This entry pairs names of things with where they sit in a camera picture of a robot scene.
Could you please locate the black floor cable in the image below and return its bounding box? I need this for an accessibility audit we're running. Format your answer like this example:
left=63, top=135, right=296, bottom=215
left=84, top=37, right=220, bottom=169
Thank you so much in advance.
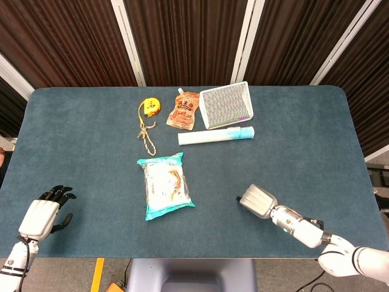
left=122, top=258, right=133, bottom=285

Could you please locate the black equipment frame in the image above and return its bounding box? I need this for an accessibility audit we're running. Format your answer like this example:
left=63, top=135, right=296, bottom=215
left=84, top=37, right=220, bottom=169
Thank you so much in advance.
left=366, top=162, right=389, bottom=188

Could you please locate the brown corrugated partition panel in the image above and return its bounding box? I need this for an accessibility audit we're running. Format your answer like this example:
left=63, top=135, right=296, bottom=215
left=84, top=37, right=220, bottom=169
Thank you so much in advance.
left=0, top=0, right=138, bottom=89
left=244, top=0, right=370, bottom=86
left=123, top=0, right=249, bottom=87
left=321, top=0, right=389, bottom=158

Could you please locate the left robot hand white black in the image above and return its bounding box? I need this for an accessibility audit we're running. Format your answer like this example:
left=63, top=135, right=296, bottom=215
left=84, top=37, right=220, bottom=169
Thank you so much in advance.
left=18, top=184, right=77, bottom=242

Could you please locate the braided jute rope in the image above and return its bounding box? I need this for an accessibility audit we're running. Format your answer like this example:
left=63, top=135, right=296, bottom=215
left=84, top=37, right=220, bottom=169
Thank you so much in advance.
left=136, top=120, right=158, bottom=158

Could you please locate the white partition post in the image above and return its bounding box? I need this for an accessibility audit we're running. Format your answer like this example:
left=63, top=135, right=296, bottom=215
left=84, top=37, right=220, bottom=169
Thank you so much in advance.
left=111, top=0, right=147, bottom=87
left=0, top=53, right=35, bottom=101
left=309, top=0, right=382, bottom=86
left=230, top=0, right=265, bottom=83

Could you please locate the yellow floor tape strip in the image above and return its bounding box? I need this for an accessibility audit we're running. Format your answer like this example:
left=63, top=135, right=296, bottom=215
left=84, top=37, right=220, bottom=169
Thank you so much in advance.
left=90, top=257, right=105, bottom=292

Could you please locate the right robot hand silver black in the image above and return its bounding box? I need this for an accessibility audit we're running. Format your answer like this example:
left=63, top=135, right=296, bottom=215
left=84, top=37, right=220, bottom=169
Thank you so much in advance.
left=236, top=183, right=279, bottom=220

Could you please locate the yellow tape measure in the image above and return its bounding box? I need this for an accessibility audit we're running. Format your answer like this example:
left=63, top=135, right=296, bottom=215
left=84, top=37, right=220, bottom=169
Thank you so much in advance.
left=138, top=97, right=162, bottom=128

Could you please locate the white and blue tube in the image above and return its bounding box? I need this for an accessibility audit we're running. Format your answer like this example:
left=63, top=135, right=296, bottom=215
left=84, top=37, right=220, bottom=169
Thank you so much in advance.
left=177, top=125, right=255, bottom=146

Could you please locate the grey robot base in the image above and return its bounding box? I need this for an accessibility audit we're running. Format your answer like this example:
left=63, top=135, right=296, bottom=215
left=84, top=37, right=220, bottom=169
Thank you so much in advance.
left=126, top=258, right=258, bottom=292

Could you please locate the blue felt table mat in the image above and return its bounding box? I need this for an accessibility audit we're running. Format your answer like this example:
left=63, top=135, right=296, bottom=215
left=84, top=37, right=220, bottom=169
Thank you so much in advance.
left=0, top=85, right=380, bottom=260

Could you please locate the teal noodle packet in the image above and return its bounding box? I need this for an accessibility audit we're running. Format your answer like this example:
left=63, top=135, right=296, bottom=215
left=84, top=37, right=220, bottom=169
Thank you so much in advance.
left=136, top=151, right=196, bottom=222

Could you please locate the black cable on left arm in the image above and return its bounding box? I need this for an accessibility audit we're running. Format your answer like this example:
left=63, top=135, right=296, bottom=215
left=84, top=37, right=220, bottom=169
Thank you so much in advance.
left=17, top=234, right=39, bottom=292

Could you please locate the orange sauce pouch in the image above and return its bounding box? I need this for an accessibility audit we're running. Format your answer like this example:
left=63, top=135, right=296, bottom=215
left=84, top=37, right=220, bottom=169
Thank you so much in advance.
left=165, top=87, right=201, bottom=131

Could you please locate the white mesh basket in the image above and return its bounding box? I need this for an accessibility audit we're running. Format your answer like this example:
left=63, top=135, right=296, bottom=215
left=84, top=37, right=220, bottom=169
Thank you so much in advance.
left=198, top=81, right=254, bottom=130

